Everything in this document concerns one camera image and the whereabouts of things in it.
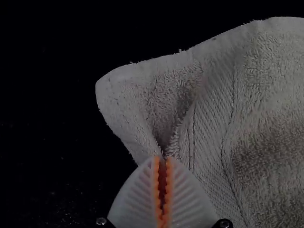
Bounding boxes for black mat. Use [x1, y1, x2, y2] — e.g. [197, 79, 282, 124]
[0, 0, 304, 228]

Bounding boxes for pale towel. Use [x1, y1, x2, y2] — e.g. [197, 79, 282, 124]
[95, 16, 304, 228]

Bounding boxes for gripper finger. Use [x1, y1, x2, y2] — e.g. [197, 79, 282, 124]
[163, 156, 234, 228]
[95, 155, 162, 228]

